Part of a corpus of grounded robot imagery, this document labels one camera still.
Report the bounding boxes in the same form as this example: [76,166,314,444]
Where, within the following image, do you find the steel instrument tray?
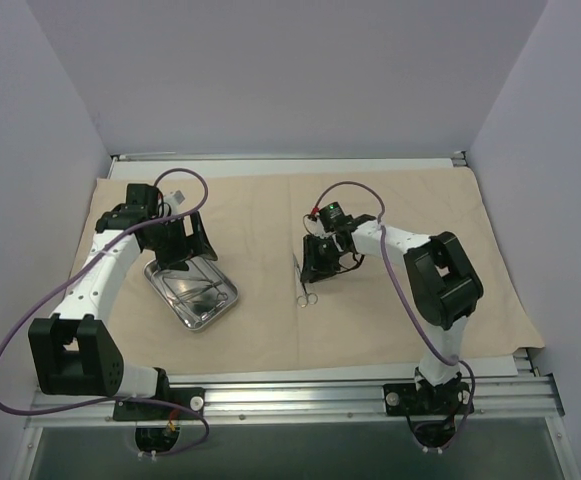
[143,257,239,332]

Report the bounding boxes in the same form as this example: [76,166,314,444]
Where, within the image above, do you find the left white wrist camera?
[163,190,185,215]

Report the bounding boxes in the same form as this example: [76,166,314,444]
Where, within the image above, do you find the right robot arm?
[300,202,484,413]

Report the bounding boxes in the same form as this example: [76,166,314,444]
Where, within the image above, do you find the steel surgical scissors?
[292,254,318,308]

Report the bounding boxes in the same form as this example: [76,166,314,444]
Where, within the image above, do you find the right side aluminium rail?
[451,152,543,376]

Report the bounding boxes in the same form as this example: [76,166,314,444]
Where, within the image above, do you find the beige surgical wrap cloth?
[44,167,545,377]

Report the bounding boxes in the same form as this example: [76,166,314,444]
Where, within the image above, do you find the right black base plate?
[382,382,474,417]

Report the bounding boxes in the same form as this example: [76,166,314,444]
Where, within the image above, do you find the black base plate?
[382,382,474,417]
[112,387,206,422]

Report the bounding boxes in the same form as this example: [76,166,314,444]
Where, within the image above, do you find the back aluminium rail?
[111,151,466,162]

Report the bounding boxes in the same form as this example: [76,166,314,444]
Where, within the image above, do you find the aluminium rail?
[25,375,565,430]
[451,152,543,376]
[111,151,466,162]

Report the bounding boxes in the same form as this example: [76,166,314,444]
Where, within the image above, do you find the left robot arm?
[28,184,217,419]

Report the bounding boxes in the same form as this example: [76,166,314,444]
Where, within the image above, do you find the front aluminium rail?
[25,375,565,430]

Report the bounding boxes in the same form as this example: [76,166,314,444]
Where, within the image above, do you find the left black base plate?
[112,387,206,422]

